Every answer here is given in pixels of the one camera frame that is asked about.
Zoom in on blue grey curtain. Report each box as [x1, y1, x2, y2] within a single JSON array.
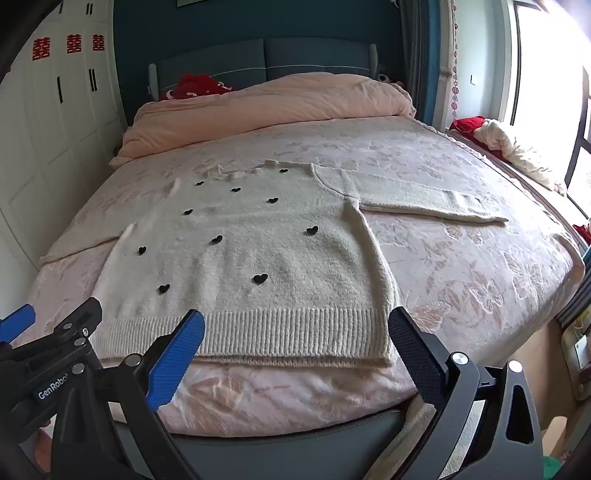
[[398, 0, 451, 131]]

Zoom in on pink bead string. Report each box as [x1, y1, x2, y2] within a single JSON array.
[[450, 0, 463, 117]]

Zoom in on white fluffy blanket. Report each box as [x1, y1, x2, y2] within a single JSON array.
[[471, 119, 567, 195]]

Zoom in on cream sweater with black hearts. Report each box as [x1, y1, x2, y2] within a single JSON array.
[[95, 159, 509, 370]]

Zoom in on red cloth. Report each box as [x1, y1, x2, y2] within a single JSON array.
[[450, 116, 507, 160]]

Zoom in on blue grey bed footboard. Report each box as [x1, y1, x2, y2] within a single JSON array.
[[106, 406, 462, 480]]

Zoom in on pink duvet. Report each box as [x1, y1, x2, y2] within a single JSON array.
[[110, 73, 417, 168]]

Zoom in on white wardrobe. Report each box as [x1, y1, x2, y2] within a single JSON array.
[[0, 0, 126, 273]]

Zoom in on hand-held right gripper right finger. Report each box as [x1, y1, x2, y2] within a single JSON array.
[[389, 306, 544, 480]]

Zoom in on white storage box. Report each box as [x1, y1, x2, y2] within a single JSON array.
[[556, 304, 591, 398]]

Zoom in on window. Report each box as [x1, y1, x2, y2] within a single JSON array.
[[508, 0, 591, 217]]

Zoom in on blue upholstered headboard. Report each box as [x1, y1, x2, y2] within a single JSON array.
[[148, 38, 402, 100]]

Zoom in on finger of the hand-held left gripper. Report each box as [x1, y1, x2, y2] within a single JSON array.
[[0, 297, 103, 370], [0, 303, 37, 345]]

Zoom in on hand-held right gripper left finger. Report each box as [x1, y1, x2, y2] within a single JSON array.
[[51, 309, 206, 480]]

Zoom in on bed with pink floral cover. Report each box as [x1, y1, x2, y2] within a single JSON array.
[[9, 115, 587, 439]]

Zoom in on green cloth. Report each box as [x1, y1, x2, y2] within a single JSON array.
[[544, 455, 570, 480]]

